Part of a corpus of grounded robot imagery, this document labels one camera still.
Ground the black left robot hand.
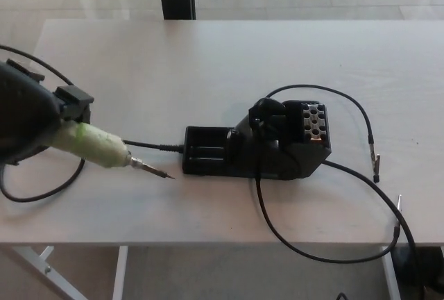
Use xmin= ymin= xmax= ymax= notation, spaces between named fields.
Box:
xmin=0 ymin=58 xmax=95 ymax=168

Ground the tape-wrapped soldering iron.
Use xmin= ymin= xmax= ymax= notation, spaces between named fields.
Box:
xmin=51 ymin=120 xmax=178 ymax=181

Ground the black soldering iron cable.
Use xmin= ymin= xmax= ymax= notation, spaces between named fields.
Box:
xmin=0 ymin=44 xmax=185 ymax=204

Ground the black soldering iron stand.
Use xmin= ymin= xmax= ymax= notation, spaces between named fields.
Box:
xmin=182 ymin=97 xmax=333 ymax=180

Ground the white metal table leg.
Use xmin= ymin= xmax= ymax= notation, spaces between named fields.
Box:
xmin=379 ymin=244 xmax=402 ymax=300
xmin=111 ymin=244 xmax=129 ymax=300

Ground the black object under table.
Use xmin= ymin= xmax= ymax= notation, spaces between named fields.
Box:
xmin=391 ymin=243 xmax=444 ymax=300

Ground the white diagonal table frame brace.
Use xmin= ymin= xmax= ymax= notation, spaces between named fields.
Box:
xmin=0 ymin=243 xmax=87 ymax=300

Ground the long black flexible cable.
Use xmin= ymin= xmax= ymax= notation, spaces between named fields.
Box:
xmin=322 ymin=160 xmax=427 ymax=300

